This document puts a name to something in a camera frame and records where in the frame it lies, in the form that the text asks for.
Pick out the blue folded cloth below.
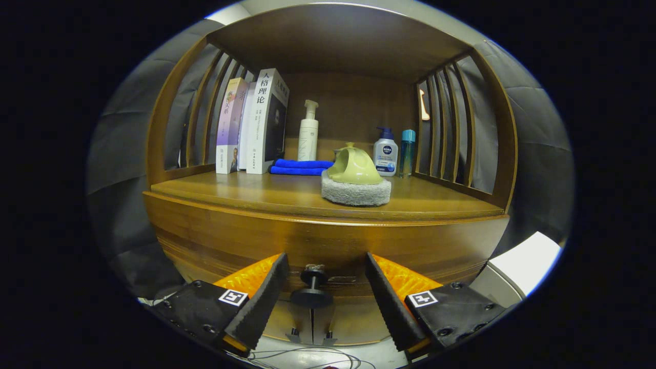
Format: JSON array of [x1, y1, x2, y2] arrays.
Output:
[[270, 159, 335, 176]]

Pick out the brown wooden cabinet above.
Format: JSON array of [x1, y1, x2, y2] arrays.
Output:
[[142, 3, 518, 346]]

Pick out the black floor cables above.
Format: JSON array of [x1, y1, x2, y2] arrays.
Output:
[[225, 346, 377, 369]]

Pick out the thick white book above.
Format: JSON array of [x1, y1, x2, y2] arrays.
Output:
[[246, 68, 291, 175]]

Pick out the green-handled scrub sponge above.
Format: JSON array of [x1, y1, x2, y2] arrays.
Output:
[[321, 142, 392, 207]]

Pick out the wooden cabinet door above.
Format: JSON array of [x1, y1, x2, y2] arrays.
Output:
[[313, 296, 395, 346], [261, 297, 314, 345]]

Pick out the thin white book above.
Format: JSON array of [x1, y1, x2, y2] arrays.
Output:
[[237, 82, 257, 171]]

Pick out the white blue-capped lotion bottle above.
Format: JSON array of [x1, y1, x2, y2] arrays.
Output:
[[373, 127, 399, 177]]

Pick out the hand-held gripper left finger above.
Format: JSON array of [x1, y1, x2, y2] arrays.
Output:
[[151, 252, 290, 358]]

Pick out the teal-capped clear bottle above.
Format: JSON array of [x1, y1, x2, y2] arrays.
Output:
[[399, 129, 417, 178]]

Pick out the grey white plastic box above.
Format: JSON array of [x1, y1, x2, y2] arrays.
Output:
[[469, 231, 563, 308]]

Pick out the wooden countertop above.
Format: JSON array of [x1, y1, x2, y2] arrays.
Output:
[[150, 169, 505, 222]]

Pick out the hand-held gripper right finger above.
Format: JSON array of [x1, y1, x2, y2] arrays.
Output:
[[365, 252, 513, 359]]

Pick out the white pump bottle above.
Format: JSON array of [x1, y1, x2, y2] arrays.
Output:
[[298, 99, 319, 162]]

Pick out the brown wooden drawer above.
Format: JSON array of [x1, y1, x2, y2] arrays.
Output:
[[142, 191, 511, 300]]

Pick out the purple book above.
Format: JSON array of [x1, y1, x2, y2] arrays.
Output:
[[216, 78, 249, 175]]

